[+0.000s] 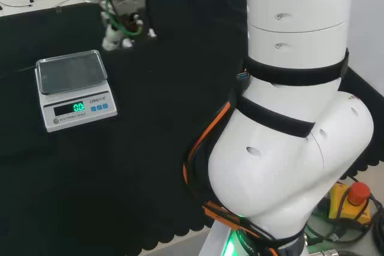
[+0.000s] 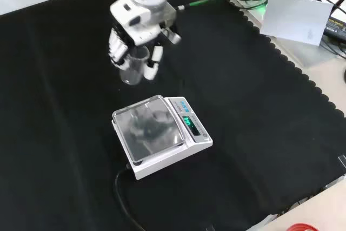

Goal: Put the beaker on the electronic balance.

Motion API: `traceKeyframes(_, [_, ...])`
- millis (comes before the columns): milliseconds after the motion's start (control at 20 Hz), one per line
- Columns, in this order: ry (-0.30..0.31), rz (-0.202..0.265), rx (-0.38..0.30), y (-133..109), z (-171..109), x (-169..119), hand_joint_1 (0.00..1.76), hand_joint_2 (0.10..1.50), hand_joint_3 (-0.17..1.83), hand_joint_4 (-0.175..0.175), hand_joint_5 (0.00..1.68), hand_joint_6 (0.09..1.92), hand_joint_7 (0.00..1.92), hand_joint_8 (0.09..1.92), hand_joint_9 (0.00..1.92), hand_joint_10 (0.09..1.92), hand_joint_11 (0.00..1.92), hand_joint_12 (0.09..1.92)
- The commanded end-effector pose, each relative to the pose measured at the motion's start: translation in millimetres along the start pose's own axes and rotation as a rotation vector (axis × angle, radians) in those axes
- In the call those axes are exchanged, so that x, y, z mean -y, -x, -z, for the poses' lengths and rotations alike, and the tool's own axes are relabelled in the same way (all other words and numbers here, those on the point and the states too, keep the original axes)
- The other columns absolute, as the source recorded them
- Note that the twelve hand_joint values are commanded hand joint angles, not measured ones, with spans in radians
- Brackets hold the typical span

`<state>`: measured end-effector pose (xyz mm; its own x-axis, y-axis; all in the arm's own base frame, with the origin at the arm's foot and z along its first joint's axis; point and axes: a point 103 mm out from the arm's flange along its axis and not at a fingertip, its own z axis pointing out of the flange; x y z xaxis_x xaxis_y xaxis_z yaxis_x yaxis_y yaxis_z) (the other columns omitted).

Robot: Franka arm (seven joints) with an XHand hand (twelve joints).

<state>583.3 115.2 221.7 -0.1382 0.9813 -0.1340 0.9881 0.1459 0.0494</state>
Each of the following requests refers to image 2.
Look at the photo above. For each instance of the pale board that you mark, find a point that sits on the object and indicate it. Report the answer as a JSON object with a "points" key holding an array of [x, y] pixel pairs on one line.
{"points": [[296, 18]]}

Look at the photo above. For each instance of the black power adapter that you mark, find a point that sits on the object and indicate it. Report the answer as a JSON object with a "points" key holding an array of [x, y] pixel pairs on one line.
{"points": [[336, 26]]}

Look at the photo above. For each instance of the black bench cloth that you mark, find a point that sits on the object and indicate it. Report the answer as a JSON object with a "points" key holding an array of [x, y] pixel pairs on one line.
{"points": [[135, 133]]}

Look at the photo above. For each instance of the white electronic balance steel pan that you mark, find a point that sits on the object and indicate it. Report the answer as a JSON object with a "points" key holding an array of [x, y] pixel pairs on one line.
{"points": [[159, 131]]}

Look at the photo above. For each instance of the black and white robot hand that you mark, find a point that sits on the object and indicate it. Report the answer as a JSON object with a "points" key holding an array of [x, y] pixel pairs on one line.
{"points": [[135, 29]]}

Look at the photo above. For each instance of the clear glass beaker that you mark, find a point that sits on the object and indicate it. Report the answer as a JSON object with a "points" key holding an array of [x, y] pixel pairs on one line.
{"points": [[134, 66]]}

